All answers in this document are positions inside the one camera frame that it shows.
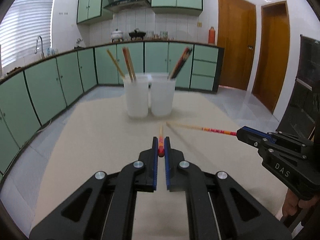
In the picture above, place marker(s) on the beige table cloth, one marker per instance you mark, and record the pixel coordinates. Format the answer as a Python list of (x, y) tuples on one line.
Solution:
[(100, 136)]

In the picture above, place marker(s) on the plain bamboo chopstick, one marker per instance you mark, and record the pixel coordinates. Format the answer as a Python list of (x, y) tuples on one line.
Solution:
[(132, 68), (122, 75)]

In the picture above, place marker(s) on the dark chair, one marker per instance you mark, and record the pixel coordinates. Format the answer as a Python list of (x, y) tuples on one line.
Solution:
[(301, 114)]

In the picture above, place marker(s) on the black wok on stove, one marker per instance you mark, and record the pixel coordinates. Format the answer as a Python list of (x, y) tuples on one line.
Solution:
[(137, 35)]

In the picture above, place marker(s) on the white cooking pot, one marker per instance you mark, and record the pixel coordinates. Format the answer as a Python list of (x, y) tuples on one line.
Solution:
[(117, 36)]

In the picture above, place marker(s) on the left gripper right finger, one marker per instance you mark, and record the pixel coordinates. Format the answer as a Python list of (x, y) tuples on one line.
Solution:
[(217, 206)]

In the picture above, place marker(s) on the white twin utensil holder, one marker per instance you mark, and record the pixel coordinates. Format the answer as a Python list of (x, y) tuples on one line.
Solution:
[(149, 93)]

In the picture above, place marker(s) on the brown wooden door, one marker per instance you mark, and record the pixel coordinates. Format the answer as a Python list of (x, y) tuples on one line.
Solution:
[(237, 31), (274, 54)]

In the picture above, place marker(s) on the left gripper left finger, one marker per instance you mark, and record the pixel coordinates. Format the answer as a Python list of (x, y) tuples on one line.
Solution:
[(104, 206)]

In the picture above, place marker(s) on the white window blind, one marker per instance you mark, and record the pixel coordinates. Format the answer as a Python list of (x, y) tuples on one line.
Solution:
[(23, 23)]

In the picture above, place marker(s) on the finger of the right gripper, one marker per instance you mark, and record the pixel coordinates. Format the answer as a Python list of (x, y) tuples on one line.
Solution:
[(252, 140), (258, 133)]

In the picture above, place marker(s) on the orange thermos bottle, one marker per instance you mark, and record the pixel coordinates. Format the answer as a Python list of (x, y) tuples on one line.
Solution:
[(211, 35)]

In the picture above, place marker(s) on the black range hood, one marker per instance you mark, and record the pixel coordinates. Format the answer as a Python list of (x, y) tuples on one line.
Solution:
[(121, 5)]

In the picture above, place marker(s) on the person's right hand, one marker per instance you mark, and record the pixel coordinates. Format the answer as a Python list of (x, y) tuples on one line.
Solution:
[(292, 203)]

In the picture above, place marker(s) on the brown chopstick in holder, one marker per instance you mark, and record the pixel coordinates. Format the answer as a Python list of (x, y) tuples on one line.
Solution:
[(126, 57)]

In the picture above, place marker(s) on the green lower kitchen cabinets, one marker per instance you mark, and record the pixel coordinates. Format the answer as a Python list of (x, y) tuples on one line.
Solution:
[(35, 94)]

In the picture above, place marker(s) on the chrome sink faucet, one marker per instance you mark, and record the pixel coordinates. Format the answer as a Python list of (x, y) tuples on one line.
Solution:
[(39, 46)]

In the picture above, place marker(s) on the black chopstick in holder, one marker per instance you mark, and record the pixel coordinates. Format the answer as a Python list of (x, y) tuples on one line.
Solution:
[(183, 62)]

